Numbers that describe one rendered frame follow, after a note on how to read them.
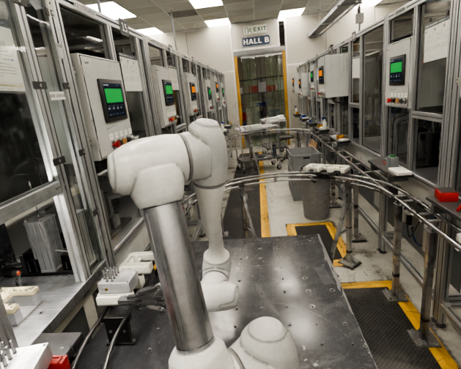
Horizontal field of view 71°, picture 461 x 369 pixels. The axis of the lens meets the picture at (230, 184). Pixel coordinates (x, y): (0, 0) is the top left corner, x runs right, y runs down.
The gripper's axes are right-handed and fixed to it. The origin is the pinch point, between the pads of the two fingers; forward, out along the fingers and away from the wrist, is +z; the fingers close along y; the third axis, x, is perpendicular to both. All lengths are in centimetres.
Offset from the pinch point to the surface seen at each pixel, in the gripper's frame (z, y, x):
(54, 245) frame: 37.1, 15.2, -18.7
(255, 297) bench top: -46, -20, -26
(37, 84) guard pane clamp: 20, 79, -10
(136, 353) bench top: -1.5, -19.8, 5.2
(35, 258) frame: 44.3, 11.4, -15.0
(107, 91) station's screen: 17, 77, -55
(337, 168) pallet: -118, -1, -174
